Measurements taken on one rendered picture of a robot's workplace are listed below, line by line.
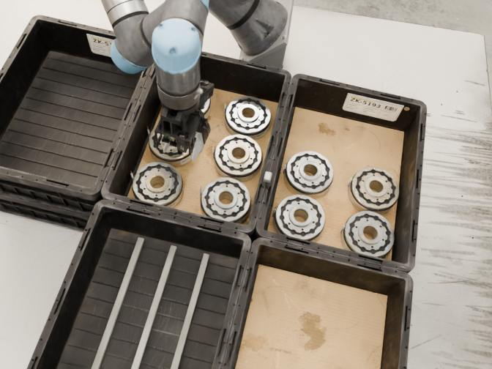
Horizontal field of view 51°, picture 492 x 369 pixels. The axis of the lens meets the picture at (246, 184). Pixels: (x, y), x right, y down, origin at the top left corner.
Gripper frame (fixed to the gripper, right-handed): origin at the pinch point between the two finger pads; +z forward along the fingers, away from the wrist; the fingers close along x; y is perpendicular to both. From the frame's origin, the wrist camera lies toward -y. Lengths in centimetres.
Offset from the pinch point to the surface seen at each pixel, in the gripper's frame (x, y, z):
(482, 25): 93, -162, 86
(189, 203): 4.7, 12.1, 2.3
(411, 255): 49, 13, -8
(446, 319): 65, 15, 15
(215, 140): 4.9, -4.5, 2.4
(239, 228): 17.0, 18.3, -7.7
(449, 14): 75, -164, 86
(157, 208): 1.3, 19.4, -7.7
